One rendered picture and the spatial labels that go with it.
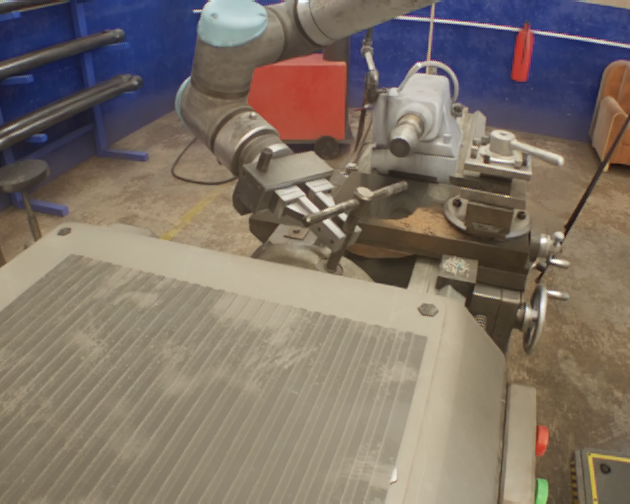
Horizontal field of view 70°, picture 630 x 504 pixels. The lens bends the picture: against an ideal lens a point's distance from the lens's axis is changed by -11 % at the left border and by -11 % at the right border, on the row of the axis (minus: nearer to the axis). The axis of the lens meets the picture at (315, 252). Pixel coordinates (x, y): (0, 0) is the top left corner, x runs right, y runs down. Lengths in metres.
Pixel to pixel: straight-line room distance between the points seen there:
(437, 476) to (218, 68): 0.57
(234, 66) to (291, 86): 3.26
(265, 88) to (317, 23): 3.24
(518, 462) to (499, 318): 1.01
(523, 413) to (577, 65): 4.92
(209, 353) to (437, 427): 0.16
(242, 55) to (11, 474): 0.56
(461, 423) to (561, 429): 1.84
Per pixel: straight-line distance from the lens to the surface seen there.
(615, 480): 1.70
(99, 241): 0.52
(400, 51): 5.26
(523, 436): 0.42
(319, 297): 0.41
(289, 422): 0.32
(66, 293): 0.46
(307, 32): 0.76
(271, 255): 0.69
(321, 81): 3.95
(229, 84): 0.72
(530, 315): 1.47
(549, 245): 1.47
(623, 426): 2.32
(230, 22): 0.68
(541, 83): 5.25
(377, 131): 1.70
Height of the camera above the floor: 1.59
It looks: 33 degrees down
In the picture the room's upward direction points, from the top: straight up
